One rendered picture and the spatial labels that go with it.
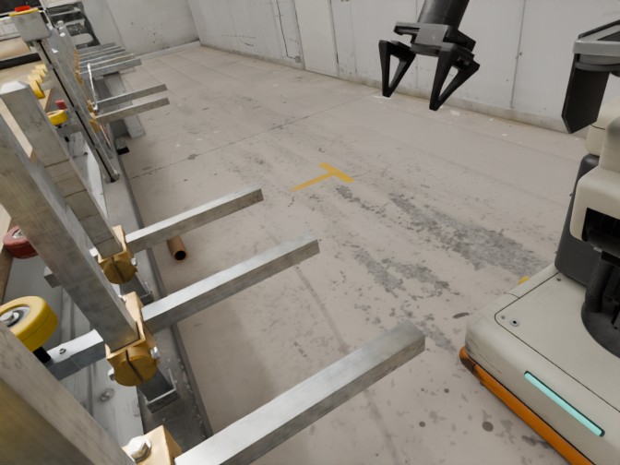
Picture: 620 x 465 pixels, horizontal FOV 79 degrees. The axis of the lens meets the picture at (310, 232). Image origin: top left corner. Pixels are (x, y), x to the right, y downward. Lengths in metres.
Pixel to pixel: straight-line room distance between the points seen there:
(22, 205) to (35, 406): 0.25
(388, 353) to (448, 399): 0.96
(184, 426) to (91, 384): 0.30
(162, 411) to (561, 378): 0.91
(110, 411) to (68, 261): 0.39
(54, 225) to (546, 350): 1.11
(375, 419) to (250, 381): 0.47
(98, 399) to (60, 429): 0.58
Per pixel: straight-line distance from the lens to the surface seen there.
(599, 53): 0.69
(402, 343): 0.45
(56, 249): 0.48
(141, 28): 10.88
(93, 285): 0.50
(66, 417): 0.28
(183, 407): 0.64
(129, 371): 0.55
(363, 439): 1.32
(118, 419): 0.79
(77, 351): 0.62
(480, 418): 1.37
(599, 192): 0.83
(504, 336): 1.20
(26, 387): 0.25
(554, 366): 1.17
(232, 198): 0.82
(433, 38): 0.58
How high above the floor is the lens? 1.19
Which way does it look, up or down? 35 degrees down
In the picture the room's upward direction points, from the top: 12 degrees counter-clockwise
